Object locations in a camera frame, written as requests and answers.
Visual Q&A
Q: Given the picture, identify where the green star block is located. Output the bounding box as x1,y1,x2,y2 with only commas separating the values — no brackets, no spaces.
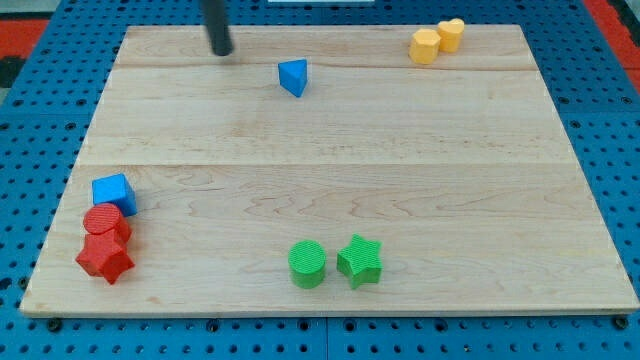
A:
336,234,384,290

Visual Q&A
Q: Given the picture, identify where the yellow hexagon block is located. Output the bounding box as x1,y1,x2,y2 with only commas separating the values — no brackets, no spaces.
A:
409,29,441,65

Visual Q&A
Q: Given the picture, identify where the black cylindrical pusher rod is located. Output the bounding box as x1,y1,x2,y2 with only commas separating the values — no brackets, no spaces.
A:
200,0,234,57

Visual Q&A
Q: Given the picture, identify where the red cylinder block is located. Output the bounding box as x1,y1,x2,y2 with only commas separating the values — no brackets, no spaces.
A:
83,203,132,244

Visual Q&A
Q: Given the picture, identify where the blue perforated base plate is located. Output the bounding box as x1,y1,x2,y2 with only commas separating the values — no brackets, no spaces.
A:
1,1,639,359

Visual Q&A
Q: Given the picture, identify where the green cylinder block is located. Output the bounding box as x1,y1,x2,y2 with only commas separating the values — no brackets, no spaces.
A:
288,240,326,289

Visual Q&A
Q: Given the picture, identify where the blue triangle block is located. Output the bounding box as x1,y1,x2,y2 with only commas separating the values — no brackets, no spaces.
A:
278,59,308,98

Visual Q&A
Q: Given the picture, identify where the yellow heart block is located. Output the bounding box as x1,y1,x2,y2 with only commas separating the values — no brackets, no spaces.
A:
437,18,465,53

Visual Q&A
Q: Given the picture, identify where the red star block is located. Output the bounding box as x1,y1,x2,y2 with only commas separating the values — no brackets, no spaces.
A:
75,230,135,285

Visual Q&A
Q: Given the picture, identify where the blue cube block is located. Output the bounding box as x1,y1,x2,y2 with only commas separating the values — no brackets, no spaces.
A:
92,173,138,217

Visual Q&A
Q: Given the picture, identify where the light wooden board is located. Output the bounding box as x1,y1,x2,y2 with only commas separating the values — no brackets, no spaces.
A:
20,25,639,318

